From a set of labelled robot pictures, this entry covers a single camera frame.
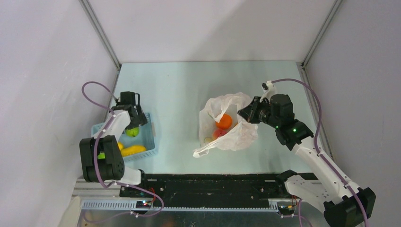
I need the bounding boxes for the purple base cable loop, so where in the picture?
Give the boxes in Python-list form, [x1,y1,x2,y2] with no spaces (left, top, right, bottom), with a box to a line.
[122,184,165,218]

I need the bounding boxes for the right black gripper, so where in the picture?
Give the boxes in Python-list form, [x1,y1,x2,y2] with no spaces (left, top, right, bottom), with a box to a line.
[237,96,280,129]

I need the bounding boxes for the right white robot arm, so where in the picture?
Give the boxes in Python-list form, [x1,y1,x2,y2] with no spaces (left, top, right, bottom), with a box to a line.
[237,94,376,227]

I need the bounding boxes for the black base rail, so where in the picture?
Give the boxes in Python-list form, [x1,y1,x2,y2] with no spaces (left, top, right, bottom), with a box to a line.
[139,174,291,209]

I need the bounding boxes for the aluminium frame post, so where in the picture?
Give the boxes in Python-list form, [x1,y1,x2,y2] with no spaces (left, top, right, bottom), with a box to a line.
[79,0,122,71]
[301,0,344,70]

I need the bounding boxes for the white plastic bag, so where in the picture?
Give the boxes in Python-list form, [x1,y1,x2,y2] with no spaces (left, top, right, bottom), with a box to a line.
[193,92,258,158]

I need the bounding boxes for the left aluminium frame post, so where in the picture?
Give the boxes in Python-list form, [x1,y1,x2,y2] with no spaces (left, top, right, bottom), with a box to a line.
[79,0,122,71]

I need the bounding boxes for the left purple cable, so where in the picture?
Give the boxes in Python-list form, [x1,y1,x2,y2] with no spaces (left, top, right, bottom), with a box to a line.
[81,81,121,190]

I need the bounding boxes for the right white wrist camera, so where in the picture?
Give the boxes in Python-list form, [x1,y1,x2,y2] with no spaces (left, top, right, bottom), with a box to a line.
[259,80,277,103]

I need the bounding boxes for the fake orange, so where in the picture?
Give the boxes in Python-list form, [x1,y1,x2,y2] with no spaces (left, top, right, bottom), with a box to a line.
[215,114,233,130]

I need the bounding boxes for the fake yellow mango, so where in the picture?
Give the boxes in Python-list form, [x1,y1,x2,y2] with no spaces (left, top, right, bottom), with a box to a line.
[121,145,147,157]

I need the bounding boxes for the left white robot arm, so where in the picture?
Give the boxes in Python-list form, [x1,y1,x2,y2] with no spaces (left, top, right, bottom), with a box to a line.
[79,91,149,197]

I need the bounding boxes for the right aluminium frame post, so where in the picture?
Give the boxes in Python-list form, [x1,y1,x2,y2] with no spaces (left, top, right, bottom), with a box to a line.
[301,0,344,70]

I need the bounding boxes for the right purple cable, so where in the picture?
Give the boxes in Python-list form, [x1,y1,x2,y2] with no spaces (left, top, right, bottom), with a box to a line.
[270,78,370,227]

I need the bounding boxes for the fake peach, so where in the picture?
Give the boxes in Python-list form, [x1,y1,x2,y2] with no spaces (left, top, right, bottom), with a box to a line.
[211,128,227,140]

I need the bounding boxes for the light blue plastic basket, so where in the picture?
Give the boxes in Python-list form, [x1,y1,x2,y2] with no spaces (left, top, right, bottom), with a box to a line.
[79,110,157,164]

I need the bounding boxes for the fake yellow lemon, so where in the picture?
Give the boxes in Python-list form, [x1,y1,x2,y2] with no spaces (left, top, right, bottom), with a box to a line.
[117,142,124,151]

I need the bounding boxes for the fake green fruit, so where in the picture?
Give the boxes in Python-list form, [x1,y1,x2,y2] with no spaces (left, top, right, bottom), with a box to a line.
[125,127,139,138]

